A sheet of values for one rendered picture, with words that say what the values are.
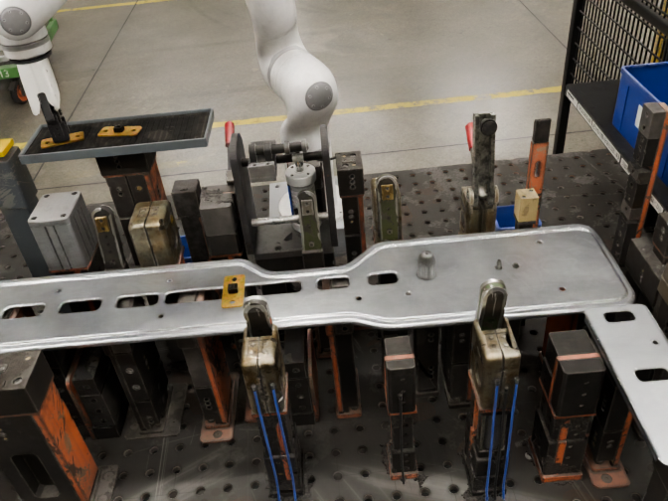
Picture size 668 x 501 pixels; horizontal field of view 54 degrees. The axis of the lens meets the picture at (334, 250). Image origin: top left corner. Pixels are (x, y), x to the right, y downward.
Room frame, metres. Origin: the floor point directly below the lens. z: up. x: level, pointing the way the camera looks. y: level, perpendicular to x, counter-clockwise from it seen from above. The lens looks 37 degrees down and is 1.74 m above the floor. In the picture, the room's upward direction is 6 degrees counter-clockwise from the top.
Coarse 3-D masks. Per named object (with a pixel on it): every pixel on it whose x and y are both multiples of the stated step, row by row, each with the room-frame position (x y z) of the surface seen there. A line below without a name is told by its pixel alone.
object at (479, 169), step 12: (480, 120) 1.03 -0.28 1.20; (492, 120) 0.99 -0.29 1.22; (480, 132) 1.02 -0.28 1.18; (492, 132) 0.99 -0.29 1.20; (480, 144) 1.02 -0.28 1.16; (492, 144) 1.01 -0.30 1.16; (480, 156) 1.02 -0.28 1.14; (492, 156) 1.01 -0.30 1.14; (480, 168) 1.01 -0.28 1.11; (492, 168) 1.00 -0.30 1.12; (480, 180) 1.01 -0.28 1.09; (492, 180) 1.00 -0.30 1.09; (492, 192) 0.99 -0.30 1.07; (492, 204) 0.99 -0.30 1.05
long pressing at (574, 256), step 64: (384, 256) 0.93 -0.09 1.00; (448, 256) 0.91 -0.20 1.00; (512, 256) 0.89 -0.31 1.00; (576, 256) 0.87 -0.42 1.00; (0, 320) 0.86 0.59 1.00; (64, 320) 0.85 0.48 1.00; (128, 320) 0.83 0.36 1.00; (192, 320) 0.81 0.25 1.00; (320, 320) 0.78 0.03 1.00; (384, 320) 0.77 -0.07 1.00; (448, 320) 0.75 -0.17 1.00
